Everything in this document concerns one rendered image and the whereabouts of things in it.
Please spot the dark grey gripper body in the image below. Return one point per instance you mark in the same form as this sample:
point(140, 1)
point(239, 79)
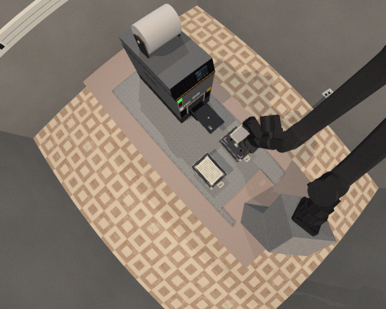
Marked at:
point(246, 145)

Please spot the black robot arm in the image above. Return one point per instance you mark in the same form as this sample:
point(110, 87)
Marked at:
point(325, 191)

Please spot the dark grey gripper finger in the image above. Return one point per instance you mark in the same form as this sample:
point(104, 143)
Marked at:
point(247, 152)

